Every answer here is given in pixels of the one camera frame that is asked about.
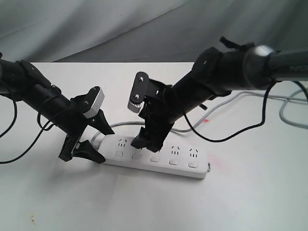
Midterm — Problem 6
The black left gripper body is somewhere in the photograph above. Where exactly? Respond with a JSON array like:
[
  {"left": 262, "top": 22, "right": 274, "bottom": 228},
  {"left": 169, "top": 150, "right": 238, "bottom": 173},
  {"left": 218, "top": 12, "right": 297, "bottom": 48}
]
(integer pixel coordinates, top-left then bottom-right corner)
[{"left": 51, "top": 95, "right": 91, "bottom": 161}]

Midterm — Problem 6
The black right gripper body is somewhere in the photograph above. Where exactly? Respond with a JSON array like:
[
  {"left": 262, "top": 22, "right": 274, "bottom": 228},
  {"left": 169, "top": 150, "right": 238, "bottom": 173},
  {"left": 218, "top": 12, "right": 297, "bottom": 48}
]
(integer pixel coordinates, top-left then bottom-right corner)
[{"left": 139, "top": 85, "right": 183, "bottom": 138}]

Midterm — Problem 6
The white five-outlet power strip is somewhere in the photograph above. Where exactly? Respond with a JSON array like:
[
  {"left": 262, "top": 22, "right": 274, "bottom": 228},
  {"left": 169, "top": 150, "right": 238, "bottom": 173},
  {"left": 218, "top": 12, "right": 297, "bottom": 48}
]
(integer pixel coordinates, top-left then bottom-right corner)
[{"left": 98, "top": 135, "right": 211, "bottom": 179}]

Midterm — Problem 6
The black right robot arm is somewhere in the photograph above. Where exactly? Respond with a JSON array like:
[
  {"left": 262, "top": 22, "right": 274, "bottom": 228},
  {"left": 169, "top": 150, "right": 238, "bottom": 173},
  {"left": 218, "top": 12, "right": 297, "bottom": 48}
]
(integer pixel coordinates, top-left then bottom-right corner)
[{"left": 128, "top": 37, "right": 308, "bottom": 152}]

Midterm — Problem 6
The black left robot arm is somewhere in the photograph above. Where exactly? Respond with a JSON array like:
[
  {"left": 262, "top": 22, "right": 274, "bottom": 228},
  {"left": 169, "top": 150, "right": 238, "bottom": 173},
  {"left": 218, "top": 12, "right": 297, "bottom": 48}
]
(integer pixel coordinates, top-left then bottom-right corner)
[{"left": 0, "top": 59, "right": 114, "bottom": 164}]

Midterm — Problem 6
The grey backdrop cloth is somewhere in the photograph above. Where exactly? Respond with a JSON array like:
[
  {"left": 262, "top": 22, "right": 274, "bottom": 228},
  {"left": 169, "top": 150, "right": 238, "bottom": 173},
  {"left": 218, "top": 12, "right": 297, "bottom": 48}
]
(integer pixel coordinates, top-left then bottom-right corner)
[{"left": 0, "top": 0, "right": 308, "bottom": 62}]

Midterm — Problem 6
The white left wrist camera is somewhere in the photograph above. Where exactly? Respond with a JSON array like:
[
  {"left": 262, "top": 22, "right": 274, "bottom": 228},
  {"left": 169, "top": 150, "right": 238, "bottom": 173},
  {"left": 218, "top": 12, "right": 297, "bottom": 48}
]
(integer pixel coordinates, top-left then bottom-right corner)
[{"left": 80, "top": 86, "right": 105, "bottom": 118}]

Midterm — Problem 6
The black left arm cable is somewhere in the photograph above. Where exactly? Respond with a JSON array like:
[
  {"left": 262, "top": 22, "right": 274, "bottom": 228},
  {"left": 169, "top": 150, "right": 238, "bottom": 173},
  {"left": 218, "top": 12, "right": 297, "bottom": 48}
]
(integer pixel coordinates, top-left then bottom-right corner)
[{"left": 0, "top": 79, "right": 63, "bottom": 165}]

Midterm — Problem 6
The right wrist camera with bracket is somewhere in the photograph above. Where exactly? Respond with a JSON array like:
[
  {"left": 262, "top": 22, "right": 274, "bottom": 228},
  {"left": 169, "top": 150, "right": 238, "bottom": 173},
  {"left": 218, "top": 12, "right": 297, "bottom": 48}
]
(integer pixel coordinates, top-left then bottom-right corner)
[{"left": 128, "top": 72, "right": 166, "bottom": 113}]

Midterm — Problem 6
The grey power cable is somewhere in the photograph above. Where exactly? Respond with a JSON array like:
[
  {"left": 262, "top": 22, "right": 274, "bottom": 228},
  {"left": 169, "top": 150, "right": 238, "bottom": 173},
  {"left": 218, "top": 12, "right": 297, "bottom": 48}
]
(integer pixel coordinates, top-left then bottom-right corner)
[{"left": 90, "top": 87, "right": 308, "bottom": 148}]

